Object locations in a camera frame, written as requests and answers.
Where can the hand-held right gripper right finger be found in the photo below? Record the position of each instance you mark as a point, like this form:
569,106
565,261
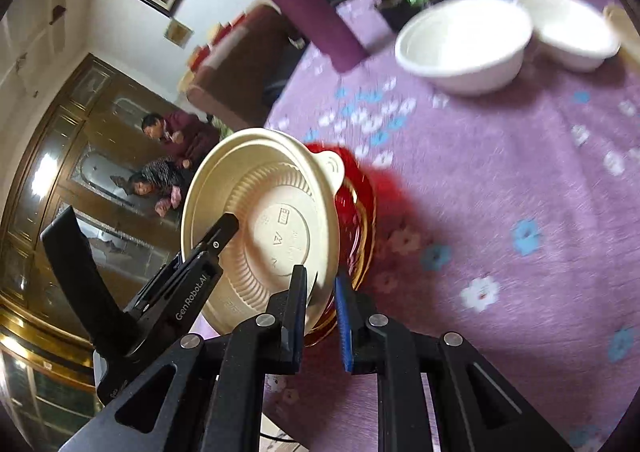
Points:
344,322

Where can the black jar with wooden cap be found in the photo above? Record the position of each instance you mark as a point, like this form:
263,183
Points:
400,14

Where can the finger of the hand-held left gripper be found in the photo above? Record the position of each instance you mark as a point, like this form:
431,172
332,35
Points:
220,234
80,272

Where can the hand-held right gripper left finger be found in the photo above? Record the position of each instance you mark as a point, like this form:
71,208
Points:
298,317

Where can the wooden wardrobe with glass doors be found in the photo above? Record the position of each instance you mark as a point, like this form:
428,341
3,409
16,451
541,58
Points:
50,182

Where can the white plastic bowl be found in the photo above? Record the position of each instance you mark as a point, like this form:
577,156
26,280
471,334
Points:
465,41
570,26

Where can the small wall plaque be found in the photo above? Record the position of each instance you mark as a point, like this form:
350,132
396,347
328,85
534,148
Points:
178,32

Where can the brown fabric armchair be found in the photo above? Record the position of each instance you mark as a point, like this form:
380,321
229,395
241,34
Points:
235,71

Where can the beige plastic bowl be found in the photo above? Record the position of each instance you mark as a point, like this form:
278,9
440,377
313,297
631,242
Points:
260,192
627,36

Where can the red plastic bowl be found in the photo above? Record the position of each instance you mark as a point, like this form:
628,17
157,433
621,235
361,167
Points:
357,212

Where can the purple thermos bottle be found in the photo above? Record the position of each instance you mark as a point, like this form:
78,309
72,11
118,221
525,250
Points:
310,14

